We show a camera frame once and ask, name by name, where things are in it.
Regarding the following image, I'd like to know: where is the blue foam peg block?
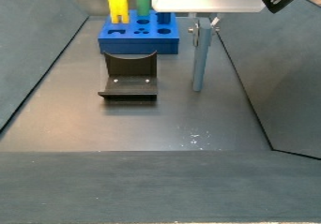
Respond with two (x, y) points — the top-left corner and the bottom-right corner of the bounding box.
(97, 10), (179, 54)

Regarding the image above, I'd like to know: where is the black curved fixture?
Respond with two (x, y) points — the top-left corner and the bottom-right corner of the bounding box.
(97, 52), (158, 99)

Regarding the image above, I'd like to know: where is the dark blue star peg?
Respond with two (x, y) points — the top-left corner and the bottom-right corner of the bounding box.
(156, 12), (171, 24)

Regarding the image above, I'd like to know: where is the yellow square peg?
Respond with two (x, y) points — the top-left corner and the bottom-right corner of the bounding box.
(108, 0), (130, 23)

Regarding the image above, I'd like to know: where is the light blue square-circle object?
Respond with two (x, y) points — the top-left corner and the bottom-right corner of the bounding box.
(192, 18), (211, 92)

